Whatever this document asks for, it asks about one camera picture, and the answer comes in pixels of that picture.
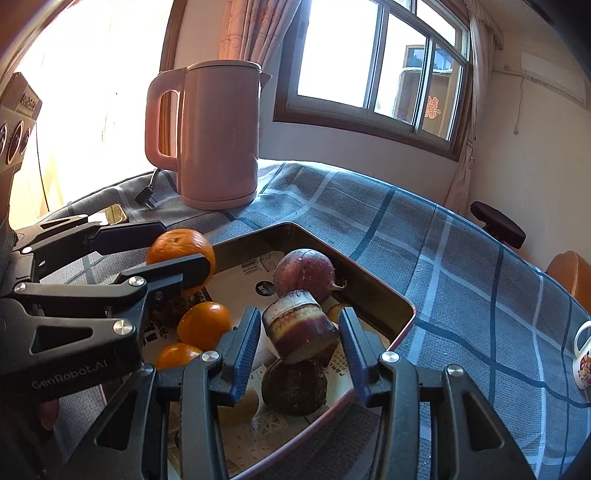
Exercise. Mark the pink rectangular tin box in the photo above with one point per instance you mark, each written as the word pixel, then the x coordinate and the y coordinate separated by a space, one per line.
pixel 360 277

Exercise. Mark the red window sticker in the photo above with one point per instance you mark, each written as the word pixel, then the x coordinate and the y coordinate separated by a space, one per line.
pixel 432 107

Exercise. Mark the sugarcane piece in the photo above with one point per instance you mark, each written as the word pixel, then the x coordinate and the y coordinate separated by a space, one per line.
pixel 300 327

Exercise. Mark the person's left hand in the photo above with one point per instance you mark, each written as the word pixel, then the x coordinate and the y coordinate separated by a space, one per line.
pixel 49 414

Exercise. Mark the white air conditioner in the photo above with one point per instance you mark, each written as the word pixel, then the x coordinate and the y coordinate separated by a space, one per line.
pixel 549 76

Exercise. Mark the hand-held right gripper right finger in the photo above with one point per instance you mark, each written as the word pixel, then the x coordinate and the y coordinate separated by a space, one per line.
pixel 355 360

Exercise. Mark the black smartphone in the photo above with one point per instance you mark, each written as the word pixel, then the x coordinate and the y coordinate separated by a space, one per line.
pixel 114 213

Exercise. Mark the purple passion fruit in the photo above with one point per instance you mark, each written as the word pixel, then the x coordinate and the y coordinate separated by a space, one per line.
pixel 302 272

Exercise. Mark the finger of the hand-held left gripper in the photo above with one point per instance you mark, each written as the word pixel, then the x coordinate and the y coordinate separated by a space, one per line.
pixel 175 274
pixel 124 235

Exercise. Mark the dark round stool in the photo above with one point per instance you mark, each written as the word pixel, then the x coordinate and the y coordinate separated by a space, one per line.
pixel 498 221

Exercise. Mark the small orange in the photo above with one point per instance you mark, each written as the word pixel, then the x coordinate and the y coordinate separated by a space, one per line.
pixel 178 355

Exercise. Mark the brown framed window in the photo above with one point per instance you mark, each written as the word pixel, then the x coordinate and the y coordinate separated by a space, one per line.
pixel 369 123

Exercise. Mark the blue plaid tablecloth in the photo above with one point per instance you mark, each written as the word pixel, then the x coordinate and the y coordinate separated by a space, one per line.
pixel 461 300

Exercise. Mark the pink curtain valance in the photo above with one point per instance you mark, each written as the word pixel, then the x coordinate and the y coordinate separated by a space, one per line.
pixel 489 23

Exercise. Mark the oval orange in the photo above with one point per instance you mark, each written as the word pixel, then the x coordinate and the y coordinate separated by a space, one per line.
pixel 203 323

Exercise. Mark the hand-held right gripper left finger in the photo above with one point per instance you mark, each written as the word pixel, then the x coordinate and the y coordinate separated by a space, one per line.
pixel 242 360

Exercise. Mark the dark brown round fruit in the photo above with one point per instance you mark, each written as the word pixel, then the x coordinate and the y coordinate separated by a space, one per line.
pixel 295 392
pixel 178 308

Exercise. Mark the brown leather armchair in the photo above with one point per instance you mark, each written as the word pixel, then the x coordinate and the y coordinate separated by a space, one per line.
pixel 572 272

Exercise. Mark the wide pink curtain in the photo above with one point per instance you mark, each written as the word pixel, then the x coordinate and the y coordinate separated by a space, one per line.
pixel 249 32

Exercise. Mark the white printed mug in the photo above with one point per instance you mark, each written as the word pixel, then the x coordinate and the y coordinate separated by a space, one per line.
pixel 585 364

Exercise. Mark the large orange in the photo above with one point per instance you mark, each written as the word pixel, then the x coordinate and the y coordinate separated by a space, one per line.
pixel 180 247

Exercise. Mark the narrow pink curtain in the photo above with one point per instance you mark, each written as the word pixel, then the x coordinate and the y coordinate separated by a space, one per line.
pixel 480 69

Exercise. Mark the pink electric kettle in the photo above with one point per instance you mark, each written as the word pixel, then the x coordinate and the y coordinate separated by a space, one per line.
pixel 217 138

